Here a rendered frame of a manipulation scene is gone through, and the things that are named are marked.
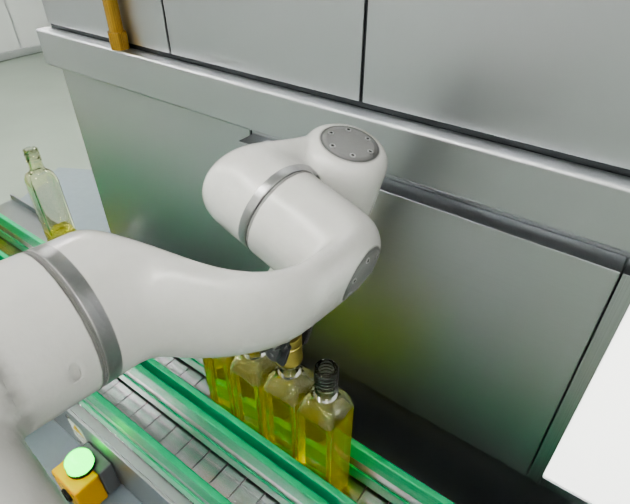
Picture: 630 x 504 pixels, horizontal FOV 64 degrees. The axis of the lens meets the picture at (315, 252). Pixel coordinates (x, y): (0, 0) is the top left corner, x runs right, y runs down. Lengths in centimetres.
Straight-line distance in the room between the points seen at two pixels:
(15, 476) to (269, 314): 14
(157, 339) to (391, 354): 47
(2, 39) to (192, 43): 605
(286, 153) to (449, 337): 35
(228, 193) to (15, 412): 19
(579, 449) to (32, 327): 59
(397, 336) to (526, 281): 21
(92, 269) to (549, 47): 40
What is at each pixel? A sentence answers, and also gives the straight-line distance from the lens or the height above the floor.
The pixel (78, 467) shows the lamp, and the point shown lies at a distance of 95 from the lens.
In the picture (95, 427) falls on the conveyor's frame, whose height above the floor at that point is 88.
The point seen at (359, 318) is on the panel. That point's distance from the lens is 71.
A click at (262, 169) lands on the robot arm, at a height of 144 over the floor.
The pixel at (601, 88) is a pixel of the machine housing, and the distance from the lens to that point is 49.
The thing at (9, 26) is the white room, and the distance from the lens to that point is 679.
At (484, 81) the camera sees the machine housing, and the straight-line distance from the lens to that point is 52.
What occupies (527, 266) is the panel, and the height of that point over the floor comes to 129.
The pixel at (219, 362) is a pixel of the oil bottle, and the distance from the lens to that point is 72.
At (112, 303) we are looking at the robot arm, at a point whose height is 143.
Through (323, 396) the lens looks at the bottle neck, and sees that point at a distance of 62.
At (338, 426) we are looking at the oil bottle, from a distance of 65.
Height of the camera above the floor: 160
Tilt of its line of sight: 37 degrees down
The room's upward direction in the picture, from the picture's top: straight up
